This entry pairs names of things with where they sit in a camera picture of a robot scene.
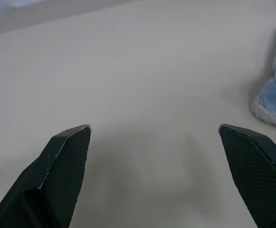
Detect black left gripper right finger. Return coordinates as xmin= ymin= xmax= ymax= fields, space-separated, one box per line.
xmin=218 ymin=123 xmax=276 ymax=228

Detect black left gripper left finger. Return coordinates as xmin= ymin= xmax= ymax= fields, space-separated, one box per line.
xmin=0 ymin=123 xmax=92 ymax=228

